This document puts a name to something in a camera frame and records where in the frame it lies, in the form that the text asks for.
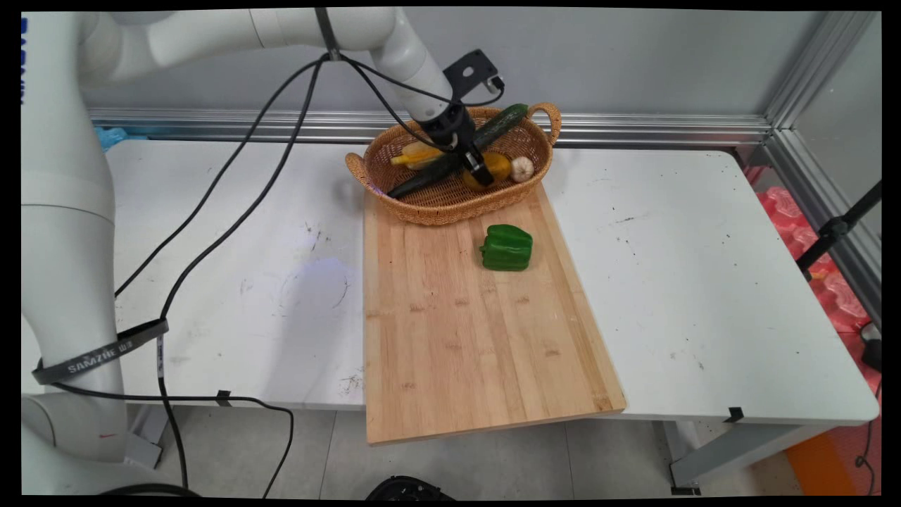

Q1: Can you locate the horizontal aluminium frame rail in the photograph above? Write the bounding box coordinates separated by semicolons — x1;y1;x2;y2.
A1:
88;107;773;149

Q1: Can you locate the wooden cutting board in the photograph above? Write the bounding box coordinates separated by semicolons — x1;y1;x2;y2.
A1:
363;182;627;446

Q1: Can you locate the orange floor object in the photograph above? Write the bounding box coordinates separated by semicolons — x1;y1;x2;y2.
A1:
783;431;858;498

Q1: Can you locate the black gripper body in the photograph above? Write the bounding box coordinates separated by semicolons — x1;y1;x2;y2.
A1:
420;103;479;153

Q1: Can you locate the slanted aluminium frame rail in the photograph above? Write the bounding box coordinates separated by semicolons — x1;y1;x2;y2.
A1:
764;129;882;328

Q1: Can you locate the yellow corn cob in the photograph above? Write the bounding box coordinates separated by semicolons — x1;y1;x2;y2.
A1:
391;141;446;171

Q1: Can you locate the black tripod stand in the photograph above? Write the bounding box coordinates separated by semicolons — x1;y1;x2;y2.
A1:
795;181;882;282

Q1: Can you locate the black round object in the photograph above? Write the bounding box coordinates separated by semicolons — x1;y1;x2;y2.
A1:
365;475;456;501

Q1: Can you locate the black velcro strap with print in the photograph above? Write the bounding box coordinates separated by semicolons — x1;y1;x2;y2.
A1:
32;318;170;387

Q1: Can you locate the pink bubble wrap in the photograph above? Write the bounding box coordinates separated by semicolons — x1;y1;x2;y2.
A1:
755;186;881;333

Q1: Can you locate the grey table leg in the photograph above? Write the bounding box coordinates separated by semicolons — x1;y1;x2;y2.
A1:
662;421;840;495

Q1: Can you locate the brown yellow potato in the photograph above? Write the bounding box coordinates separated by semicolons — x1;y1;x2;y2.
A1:
462;152;512;193

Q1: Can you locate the green bell pepper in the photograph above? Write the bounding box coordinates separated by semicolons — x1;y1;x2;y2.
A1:
480;224;535;273

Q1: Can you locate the woven wicker basket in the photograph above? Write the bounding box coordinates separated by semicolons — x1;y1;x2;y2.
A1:
345;102;562;227

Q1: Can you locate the upright aluminium frame post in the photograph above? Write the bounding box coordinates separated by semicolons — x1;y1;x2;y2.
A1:
764;11;879;131

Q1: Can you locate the small black device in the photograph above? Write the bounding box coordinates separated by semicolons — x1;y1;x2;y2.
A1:
860;323;882;373

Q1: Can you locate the dark green cucumber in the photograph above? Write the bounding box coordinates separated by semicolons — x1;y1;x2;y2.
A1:
387;104;530;200

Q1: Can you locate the black cable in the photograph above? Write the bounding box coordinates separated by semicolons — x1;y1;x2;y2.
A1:
114;54;458;299
51;382;294;498
158;54;332;491

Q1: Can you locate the blue plastic wrap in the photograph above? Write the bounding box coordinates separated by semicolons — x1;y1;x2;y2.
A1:
95;126;150;153

